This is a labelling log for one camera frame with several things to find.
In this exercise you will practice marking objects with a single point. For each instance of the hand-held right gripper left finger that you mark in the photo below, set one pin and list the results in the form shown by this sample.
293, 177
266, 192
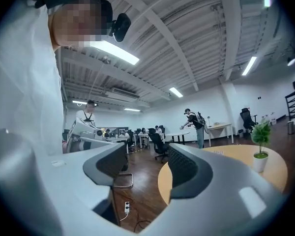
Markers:
64, 181

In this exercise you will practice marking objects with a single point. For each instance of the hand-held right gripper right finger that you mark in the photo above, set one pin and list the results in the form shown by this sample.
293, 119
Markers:
223, 193

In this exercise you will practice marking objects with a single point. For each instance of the round wooden table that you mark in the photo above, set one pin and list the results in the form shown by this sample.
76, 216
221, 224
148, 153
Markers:
236, 154

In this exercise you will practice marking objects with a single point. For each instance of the green plant in white pot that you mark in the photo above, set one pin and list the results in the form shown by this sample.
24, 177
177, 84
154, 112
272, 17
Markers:
260, 136

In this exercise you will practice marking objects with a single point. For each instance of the white rectangular table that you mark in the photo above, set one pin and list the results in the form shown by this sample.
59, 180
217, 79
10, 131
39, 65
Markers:
220, 125

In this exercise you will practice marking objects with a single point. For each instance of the white power strip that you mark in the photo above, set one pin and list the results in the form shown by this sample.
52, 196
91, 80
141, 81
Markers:
126, 207

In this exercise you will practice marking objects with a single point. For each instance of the round white table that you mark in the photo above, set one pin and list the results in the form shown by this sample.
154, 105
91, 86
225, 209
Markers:
177, 133

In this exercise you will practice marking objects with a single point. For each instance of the black high-back office chair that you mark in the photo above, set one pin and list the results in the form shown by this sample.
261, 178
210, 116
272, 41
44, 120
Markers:
247, 118

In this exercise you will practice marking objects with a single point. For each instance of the long ceiling light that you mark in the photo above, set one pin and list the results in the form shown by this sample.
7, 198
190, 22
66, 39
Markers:
132, 109
249, 66
176, 92
79, 102
115, 51

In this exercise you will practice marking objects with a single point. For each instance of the silver trash can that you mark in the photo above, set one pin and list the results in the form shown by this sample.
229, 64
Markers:
290, 127

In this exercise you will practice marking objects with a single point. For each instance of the ceiling air conditioner unit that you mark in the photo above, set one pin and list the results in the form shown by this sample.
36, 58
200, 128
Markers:
123, 94

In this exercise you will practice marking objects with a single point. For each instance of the person's head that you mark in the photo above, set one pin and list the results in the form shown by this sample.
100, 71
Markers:
76, 23

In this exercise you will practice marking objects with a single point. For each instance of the chrome chair base frame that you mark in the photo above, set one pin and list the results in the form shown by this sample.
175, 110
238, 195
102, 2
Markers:
130, 179

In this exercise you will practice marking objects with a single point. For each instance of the black head-worn camera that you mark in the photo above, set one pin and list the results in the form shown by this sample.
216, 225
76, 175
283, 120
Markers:
120, 27

